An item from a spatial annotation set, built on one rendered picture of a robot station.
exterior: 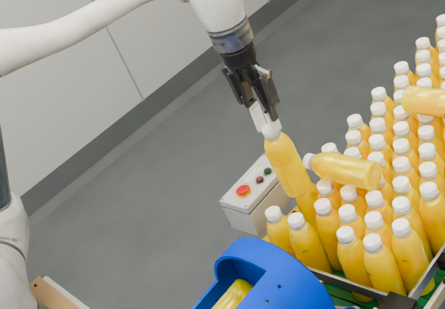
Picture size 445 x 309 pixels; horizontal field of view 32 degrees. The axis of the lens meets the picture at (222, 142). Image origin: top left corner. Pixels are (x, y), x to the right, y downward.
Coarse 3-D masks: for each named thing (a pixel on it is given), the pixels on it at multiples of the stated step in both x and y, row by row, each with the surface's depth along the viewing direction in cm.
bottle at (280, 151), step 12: (264, 144) 179; (276, 144) 177; (288, 144) 178; (276, 156) 178; (288, 156) 179; (276, 168) 181; (288, 168) 180; (300, 168) 182; (288, 180) 182; (300, 180) 183; (288, 192) 186; (300, 192) 185
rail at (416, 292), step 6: (444, 246) 176; (438, 252) 175; (444, 252) 176; (432, 264) 173; (426, 270) 172; (432, 270) 173; (426, 276) 171; (432, 276) 173; (420, 282) 170; (426, 282) 172; (414, 288) 169; (420, 288) 170; (414, 294) 169; (420, 294) 171
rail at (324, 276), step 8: (312, 272) 186; (320, 272) 183; (328, 280) 183; (336, 280) 180; (344, 280) 179; (352, 288) 178; (360, 288) 176; (368, 288) 174; (368, 296) 176; (376, 296) 173; (384, 296) 171
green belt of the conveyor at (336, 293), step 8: (336, 272) 193; (440, 272) 181; (440, 280) 179; (328, 288) 189; (336, 288) 188; (344, 288) 187; (336, 296) 187; (344, 296) 185; (352, 296) 184; (424, 296) 177; (336, 304) 185; (344, 304) 184; (352, 304) 182; (360, 304) 182; (368, 304) 181; (376, 304) 180; (424, 304) 175
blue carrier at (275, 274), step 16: (240, 240) 165; (256, 240) 161; (224, 256) 163; (240, 256) 159; (256, 256) 158; (272, 256) 157; (288, 256) 157; (224, 272) 175; (240, 272) 177; (256, 272) 171; (272, 272) 155; (288, 272) 155; (304, 272) 156; (224, 288) 176; (256, 288) 152; (272, 288) 153; (288, 288) 153; (304, 288) 155; (320, 288) 156; (208, 304) 173; (240, 304) 150; (256, 304) 150; (272, 304) 151; (288, 304) 152; (304, 304) 154; (320, 304) 156
